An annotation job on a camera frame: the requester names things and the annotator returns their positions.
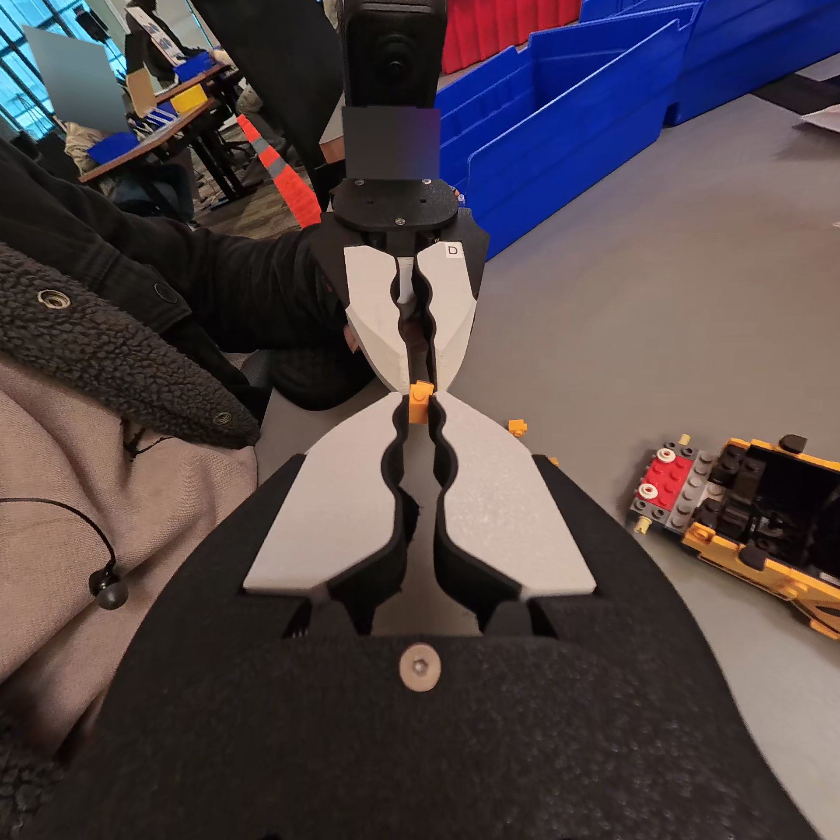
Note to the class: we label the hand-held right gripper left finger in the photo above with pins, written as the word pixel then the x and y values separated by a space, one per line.
pixel 328 512

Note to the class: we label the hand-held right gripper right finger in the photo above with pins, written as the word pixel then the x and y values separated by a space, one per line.
pixel 512 512

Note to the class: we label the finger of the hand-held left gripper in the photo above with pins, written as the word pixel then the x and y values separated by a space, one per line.
pixel 453 308
pixel 371 308

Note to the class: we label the orange lego car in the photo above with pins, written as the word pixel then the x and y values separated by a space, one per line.
pixel 666 476

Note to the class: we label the person's left hand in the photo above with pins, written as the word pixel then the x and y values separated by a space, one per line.
pixel 352 340

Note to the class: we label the red plastic bin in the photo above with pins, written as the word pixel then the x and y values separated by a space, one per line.
pixel 505 29

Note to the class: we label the black high-back chair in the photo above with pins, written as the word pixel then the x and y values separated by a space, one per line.
pixel 275 79

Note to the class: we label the orange traffic cone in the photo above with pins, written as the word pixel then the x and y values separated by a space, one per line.
pixel 282 170

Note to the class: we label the blue plastic bin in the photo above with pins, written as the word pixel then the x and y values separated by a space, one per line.
pixel 754 59
pixel 558 164
pixel 630 10

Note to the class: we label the wooden edge desk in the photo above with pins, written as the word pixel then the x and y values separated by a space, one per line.
pixel 164 131
pixel 210 75

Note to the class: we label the small blue bin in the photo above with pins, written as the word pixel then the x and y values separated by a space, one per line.
pixel 111 148
pixel 193 65

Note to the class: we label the yellow plastic bin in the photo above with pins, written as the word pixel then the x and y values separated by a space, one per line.
pixel 190 98

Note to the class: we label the beige sweatshirt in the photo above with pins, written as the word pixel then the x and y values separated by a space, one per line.
pixel 98 512

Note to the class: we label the dark grey fleece jacket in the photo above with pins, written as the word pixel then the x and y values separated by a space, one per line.
pixel 98 348

